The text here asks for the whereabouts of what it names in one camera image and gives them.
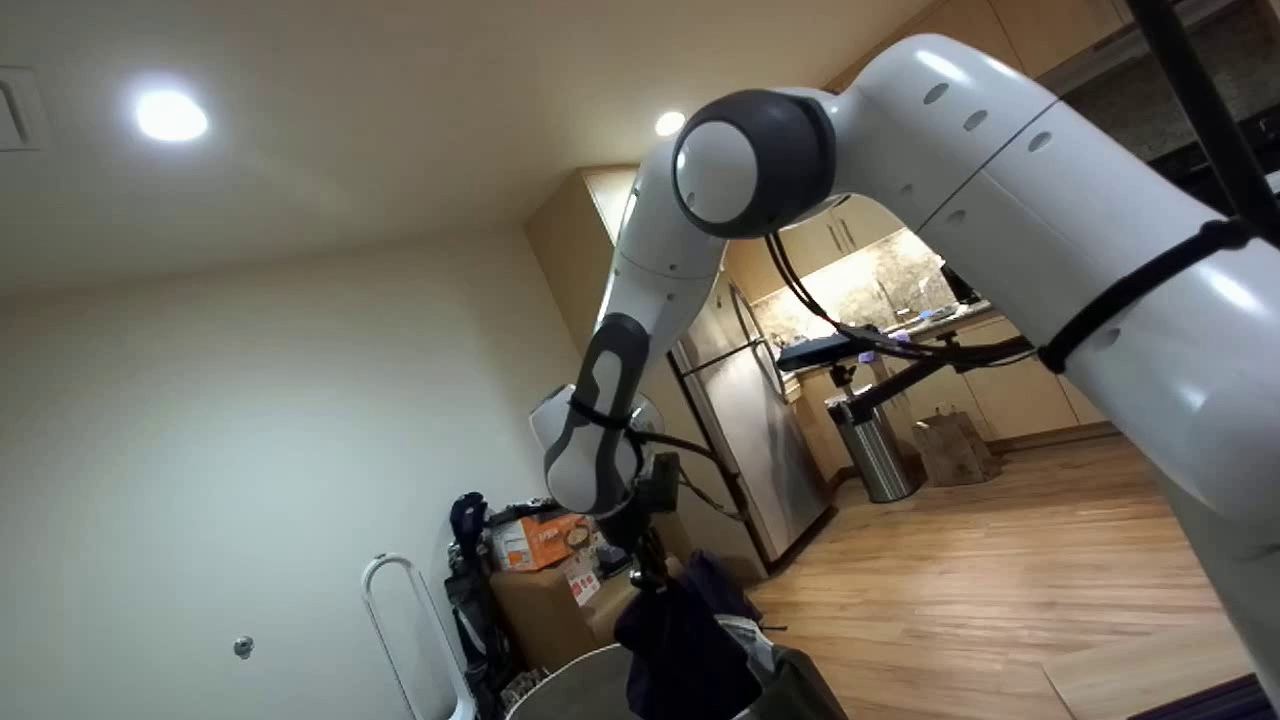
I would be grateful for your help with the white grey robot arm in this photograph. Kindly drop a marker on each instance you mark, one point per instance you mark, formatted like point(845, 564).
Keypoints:
point(1162, 310)

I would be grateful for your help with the silver pedal trash can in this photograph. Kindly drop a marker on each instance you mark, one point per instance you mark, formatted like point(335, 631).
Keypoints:
point(884, 467)

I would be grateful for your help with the small recessed ceiling light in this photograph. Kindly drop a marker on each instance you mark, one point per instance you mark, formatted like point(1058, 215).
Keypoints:
point(668, 123)

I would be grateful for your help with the dark blue clothing piece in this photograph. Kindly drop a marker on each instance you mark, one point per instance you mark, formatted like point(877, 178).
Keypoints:
point(683, 661)

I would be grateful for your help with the orange package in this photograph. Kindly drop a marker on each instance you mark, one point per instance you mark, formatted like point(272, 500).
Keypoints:
point(538, 537)

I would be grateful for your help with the black backpack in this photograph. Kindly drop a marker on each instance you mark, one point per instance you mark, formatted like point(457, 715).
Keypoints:
point(491, 650)

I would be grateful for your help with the round ceiling light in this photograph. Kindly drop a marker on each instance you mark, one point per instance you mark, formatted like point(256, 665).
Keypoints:
point(171, 114)

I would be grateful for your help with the stainless steel refrigerator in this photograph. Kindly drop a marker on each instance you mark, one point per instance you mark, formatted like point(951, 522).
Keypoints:
point(737, 395)

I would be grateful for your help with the brown cardboard box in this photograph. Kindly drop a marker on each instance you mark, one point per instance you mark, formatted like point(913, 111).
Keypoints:
point(563, 614)

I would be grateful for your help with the brown paper bag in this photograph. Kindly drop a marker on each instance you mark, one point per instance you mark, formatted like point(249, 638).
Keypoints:
point(952, 448)

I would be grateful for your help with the white fabric laundry basket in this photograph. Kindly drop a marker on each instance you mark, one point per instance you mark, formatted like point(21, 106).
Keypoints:
point(592, 685)

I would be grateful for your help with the white metal step stool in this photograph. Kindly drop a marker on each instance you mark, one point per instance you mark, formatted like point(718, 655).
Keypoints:
point(414, 642)

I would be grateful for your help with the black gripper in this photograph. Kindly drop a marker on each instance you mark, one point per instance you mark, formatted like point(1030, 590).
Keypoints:
point(637, 522)

